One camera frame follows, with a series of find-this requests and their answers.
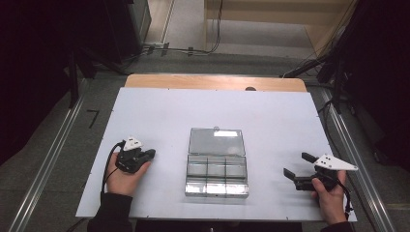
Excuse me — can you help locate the wooden table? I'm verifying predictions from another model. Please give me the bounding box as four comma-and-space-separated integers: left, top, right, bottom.
124, 73, 308, 93

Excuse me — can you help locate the wooden platform step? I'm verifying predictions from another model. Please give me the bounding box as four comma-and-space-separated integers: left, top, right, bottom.
204, 0, 356, 56

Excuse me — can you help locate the black curtain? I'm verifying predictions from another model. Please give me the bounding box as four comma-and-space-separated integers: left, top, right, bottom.
341, 0, 410, 172
0, 0, 109, 166

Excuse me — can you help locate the person's right hand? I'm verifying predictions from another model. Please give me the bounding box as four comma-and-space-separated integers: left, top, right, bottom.
311, 170, 347, 226

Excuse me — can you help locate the black floor cable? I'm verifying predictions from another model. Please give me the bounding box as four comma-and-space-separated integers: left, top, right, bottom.
141, 0, 225, 56

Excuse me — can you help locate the black tripod stand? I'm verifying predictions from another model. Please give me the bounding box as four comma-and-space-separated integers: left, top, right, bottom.
66, 44, 130, 109
279, 54, 349, 114

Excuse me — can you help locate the right hand-held gripper black cable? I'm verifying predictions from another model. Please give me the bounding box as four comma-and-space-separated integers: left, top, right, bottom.
337, 179, 354, 220

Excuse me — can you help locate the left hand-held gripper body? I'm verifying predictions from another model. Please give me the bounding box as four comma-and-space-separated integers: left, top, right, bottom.
115, 136, 146, 174

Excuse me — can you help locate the metal floor rail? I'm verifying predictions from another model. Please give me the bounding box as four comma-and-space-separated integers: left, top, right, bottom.
318, 88, 397, 232
8, 78, 90, 232

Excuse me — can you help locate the black cabinet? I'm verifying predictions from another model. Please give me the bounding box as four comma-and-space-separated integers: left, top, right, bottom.
105, 0, 153, 64

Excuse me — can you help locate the person's left hand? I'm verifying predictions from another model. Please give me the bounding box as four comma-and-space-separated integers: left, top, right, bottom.
105, 159, 152, 197

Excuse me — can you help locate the left hand-held gripper black cable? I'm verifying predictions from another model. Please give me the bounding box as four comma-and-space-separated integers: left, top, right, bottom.
101, 140, 126, 194

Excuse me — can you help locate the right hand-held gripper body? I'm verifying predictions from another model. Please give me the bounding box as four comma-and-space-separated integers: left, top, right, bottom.
293, 154, 359, 191

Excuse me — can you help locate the clear plastic compartment box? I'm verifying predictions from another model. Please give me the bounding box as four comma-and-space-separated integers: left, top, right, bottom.
185, 127, 249, 198

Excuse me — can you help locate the white board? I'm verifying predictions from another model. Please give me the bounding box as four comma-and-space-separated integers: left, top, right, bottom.
75, 86, 358, 222

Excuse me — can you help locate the hand-held gripper black cable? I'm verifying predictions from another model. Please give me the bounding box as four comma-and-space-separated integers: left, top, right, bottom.
101, 140, 126, 194
337, 179, 354, 220

